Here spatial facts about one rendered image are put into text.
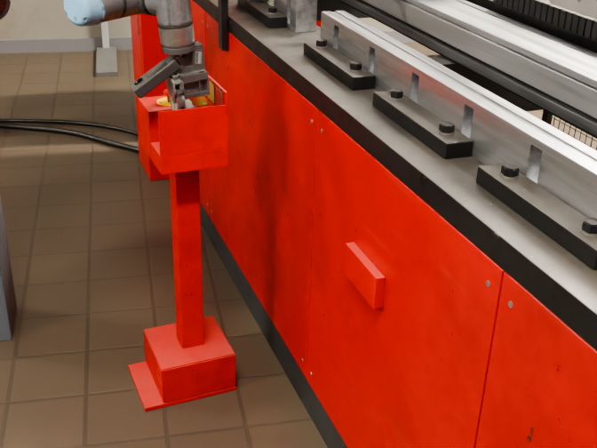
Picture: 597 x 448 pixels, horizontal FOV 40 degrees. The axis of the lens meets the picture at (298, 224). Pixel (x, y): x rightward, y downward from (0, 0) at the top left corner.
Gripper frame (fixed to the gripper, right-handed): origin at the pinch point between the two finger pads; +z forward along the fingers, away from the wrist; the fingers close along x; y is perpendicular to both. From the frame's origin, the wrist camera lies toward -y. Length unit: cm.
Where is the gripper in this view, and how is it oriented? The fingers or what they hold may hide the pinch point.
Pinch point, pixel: (179, 131)
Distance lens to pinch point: 191.8
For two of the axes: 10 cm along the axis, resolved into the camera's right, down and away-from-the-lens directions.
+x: -3.9, -4.3, 8.2
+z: 0.5, 8.7, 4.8
